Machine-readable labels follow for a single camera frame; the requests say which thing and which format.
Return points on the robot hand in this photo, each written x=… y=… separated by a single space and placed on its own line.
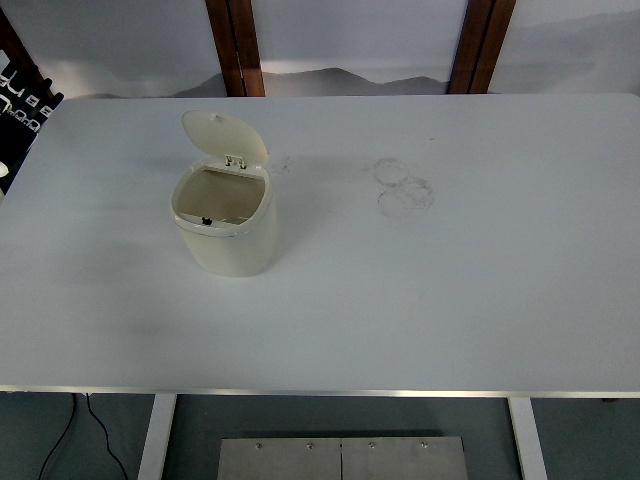
x=20 y=105

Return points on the cream plastic trash bin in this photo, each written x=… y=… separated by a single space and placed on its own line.
x=230 y=245

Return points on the mountain print screen panel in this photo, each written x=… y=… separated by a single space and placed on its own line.
x=360 y=40
x=125 y=45
x=575 y=40

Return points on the white table leg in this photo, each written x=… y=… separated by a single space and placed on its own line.
x=527 y=440
x=156 y=440

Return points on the grey metal plate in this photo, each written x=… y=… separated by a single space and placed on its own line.
x=300 y=462

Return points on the brown wooden screen post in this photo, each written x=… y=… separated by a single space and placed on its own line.
x=467 y=45
x=250 y=45
x=15 y=45
x=492 y=45
x=220 y=45

